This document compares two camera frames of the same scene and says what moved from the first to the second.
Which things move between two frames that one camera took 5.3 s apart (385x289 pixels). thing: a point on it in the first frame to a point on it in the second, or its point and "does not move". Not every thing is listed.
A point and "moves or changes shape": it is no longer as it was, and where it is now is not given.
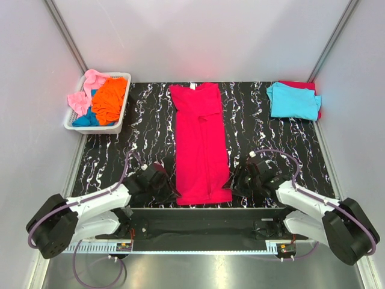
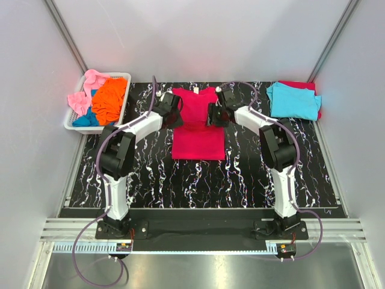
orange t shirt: x=107 y=100 does not move
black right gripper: x=231 y=183 to x=211 y=119
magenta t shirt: x=201 y=162 moves or changes shape
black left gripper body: x=149 y=191 to x=177 y=120
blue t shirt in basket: x=89 y=120 does not move
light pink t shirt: x=80 y=101 does not move
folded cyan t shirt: x=286 y=101 does not move
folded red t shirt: x=301 y=85 does not move
